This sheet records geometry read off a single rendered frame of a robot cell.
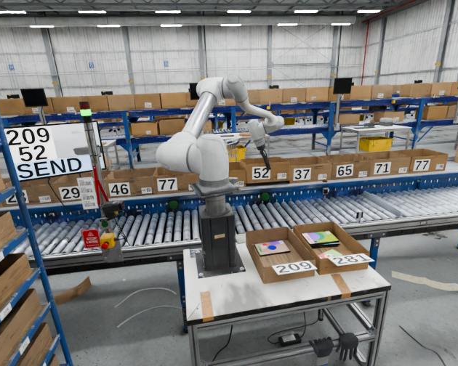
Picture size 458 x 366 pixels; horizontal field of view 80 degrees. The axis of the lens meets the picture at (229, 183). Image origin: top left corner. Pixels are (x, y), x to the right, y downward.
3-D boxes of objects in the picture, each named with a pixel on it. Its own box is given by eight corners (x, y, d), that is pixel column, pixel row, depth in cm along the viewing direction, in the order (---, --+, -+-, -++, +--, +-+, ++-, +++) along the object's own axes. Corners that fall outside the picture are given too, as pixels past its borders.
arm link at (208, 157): (222, 182, 132) (220, 137, 125) (189, 179, 138) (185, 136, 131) (233, 173, 146) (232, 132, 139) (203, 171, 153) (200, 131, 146)
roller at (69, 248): (59, 252, 173) (68, 254, 174) (88, 217, 222) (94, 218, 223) (58, 258, 174) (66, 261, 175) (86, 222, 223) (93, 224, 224)
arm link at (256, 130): (251, 141, 223) (267, 136, 220) (245, 123, 218) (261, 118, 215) (251, 139, 233) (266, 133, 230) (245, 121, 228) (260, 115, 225)
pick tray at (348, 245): (318, 275, 143) (320, 258, 140) (291, 239, 179) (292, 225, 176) (368, 269, 147) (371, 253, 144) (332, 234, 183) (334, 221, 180)
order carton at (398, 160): (369, 177, 253) (372, 160, 248) (352, 169, 281) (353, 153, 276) (408, 174, 258) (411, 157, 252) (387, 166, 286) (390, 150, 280)
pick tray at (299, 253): (263, 284, 138) (263, 267, 135) (245, 245, 174) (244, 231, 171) (315, 276, 143) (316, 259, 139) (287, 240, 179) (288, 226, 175)
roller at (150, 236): (143, 251, 181) (142, 245, 179) (153, 218, 230) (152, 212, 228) (151, 250, 181) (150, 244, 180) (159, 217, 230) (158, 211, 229)
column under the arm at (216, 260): (246, 271, 148) (244, 216, 138) (198, 279, 144) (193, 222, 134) (235, 246, 173) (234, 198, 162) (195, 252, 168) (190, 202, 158)
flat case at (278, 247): (290, 253, 163) (290, 250, 163) (259, 257, 160) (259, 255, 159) (282, 241, 176) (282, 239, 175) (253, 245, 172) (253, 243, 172)
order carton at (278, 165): (246, 184, 236) (246, 164, 232) (240, 176, 264) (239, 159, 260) (290, 180, 241) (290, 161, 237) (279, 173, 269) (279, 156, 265)
